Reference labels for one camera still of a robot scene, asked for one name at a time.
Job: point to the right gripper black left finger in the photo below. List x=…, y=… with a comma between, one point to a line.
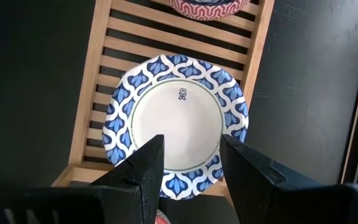
x=120, y=199

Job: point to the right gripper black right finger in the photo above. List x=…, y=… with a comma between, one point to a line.
x=259, y=193

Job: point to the orange red ceramic bowl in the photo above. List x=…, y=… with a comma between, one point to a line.
x=162, y=217

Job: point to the red white patterned bowl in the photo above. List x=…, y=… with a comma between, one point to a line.
x=208, y=11

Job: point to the wooden slatted shelf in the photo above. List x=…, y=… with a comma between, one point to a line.
x=179, y=39

